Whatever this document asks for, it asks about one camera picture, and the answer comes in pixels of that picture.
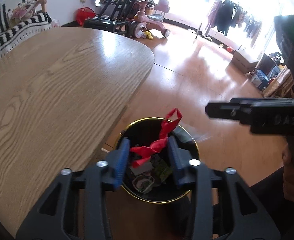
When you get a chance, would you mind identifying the red ribbon strip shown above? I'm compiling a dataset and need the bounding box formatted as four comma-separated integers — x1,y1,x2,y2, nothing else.
130,108,183,168

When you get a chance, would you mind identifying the pink kids tricycle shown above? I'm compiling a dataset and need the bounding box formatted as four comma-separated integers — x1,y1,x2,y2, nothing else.
129,0,170,40

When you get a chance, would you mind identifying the striped blanket sofa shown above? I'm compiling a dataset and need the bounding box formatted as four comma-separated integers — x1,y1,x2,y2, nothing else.
0,0,52,59

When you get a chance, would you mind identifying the black wooden chair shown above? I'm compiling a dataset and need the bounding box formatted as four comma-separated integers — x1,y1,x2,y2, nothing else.
83,0,138,37

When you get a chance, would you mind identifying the yellow-green snack bag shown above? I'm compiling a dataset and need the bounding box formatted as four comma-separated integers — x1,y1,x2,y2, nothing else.
151,154,172,183

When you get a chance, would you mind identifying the crushed white paper bowl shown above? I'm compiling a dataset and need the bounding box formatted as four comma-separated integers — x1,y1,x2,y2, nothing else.
132,174,155,193

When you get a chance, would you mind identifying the hanging clothes rack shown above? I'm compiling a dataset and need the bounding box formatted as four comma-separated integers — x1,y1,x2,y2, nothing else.
196,0,262,50

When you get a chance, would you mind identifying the red plastic bag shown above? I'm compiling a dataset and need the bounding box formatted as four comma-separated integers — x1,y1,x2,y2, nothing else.
75,7,96,26

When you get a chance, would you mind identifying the cardboard box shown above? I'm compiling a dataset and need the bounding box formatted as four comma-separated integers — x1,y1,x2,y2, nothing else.
231,50,258,74

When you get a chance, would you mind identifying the person right hand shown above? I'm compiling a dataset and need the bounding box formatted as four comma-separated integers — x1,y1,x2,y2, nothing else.
282,145,294,202

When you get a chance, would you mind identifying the black round trash bin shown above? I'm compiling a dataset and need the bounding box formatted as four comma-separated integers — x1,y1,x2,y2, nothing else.
115,117,190,204

